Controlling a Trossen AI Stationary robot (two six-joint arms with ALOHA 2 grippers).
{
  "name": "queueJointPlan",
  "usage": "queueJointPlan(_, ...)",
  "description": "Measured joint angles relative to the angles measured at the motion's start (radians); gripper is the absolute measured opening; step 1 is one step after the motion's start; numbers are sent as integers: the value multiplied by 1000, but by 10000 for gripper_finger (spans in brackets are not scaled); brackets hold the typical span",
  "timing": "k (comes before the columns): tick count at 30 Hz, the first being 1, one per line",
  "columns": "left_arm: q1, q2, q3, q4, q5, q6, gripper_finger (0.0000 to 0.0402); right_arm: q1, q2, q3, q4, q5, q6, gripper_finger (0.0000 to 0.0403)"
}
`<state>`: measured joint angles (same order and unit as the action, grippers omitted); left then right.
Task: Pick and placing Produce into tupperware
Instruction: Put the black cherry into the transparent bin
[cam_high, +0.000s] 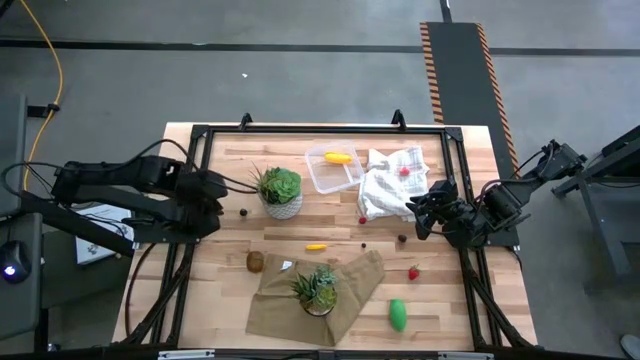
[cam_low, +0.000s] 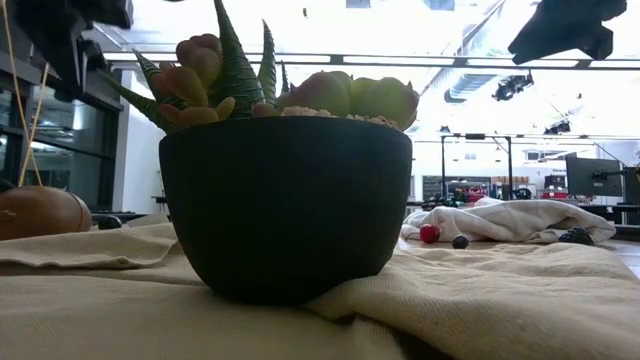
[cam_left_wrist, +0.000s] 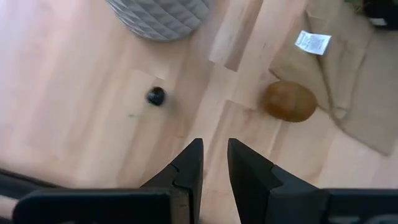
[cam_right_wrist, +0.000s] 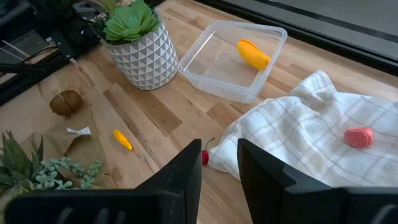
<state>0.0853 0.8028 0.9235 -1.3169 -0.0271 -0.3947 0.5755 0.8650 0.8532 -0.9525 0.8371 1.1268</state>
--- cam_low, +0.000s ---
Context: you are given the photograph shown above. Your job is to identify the white checked dish towel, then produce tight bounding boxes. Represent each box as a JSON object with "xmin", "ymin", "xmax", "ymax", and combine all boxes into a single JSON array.
[{"xmin": 399, "ymin": 197, "xmax": 617, "ymax": 245}]

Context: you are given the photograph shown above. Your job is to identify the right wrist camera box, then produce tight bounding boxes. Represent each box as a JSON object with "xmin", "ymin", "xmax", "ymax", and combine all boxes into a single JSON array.
[{"xmin": 583, "ymin": 22, "xmax": 615, "ymax": 62}]

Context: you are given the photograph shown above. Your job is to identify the dark toy blackberry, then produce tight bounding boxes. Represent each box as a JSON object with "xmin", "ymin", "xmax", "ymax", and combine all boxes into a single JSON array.
[{"xmin": 558, "ymin": 226, "xmax": 595, "ymax": 246}]

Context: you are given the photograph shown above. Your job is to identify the succulents in black pot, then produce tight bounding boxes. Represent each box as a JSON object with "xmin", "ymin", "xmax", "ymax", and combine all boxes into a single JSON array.
[{"xmin": 97, "ymin": 0, "xmax": 421, "ymax": 307}]

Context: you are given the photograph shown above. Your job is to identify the brown toy kiwi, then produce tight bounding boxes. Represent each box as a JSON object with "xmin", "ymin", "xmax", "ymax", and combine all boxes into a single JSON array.
[{"xmin": 0, "ymin": 185, "xmax": 94, "ymax": 242}]

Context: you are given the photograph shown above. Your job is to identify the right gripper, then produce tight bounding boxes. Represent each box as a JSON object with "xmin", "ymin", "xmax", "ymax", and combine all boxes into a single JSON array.
[{"xmin": 508, "ymin": 0, "xmax": 628, "ymax": 65}]

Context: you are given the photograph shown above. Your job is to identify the black computer monitor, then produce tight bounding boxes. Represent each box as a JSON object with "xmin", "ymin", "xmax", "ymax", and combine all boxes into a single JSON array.
[
  {"xmin": 623, "ymin": 167, "xmax": 640, "ymax": 206},
  {"xmin": 565, "ymin": 156, "xmax": 624, "ymax": 198}
]

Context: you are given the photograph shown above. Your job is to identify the red toy cherry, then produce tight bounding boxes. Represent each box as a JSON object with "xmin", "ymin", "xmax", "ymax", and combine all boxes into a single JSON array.
[{"xmin": 418, "ymin": 223, "xmax": 441, "ymax": 245}]

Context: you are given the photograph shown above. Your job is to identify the yellow cable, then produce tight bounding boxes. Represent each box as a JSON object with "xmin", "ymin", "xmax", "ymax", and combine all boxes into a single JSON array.
[{"xmin": 0, "ymin": 0, "xmax": 51, "ymax": 189}]

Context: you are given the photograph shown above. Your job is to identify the grey overhead rig beam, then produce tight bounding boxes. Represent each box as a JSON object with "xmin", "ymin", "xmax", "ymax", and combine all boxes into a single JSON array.
[{"xmin": 102, "ymin": 49, "xmax": 640, "ymax": 71}]

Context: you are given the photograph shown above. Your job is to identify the black background rig frame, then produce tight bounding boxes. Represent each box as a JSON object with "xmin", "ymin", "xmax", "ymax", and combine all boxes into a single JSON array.
[{"xmin": 439, "ymin": 132, "xmax": 514, "ymax": 201}]

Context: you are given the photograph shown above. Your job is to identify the black ceiling fixture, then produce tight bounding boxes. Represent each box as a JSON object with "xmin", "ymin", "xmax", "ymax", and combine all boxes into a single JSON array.
[{"xmin": 492, "ymin": 72, "xmax": 535, "ymax": 103}]

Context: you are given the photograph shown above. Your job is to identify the tan cloth napkin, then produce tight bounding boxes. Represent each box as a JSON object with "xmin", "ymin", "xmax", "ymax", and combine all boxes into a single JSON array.
[{"xmin": 0, "ymin": 222, "xmax": 640, "ymax": 360}]

